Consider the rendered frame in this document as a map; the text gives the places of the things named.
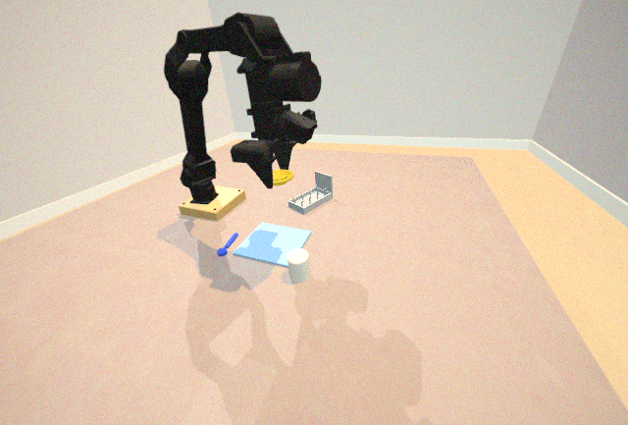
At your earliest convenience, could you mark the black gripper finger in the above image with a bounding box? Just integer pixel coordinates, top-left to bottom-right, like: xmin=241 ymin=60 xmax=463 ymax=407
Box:
xmin=273 ymin=140 xmax=297 ymax=170
xmin=246 ymin=156 xmax=278 ymax=189

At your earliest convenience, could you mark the light blue mat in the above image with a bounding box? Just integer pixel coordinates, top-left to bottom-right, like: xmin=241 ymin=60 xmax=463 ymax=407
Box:
xmin=233 ymin=223 xmax=311 ymax=267

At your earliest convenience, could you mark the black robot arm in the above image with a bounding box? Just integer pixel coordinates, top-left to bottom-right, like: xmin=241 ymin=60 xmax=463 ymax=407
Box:
xmin=164 ymin=12 xmax=321 ymax=204

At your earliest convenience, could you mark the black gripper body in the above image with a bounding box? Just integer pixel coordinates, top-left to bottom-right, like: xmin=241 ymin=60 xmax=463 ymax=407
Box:
xmin=231 ymin=100 xmax=293 ymax=164

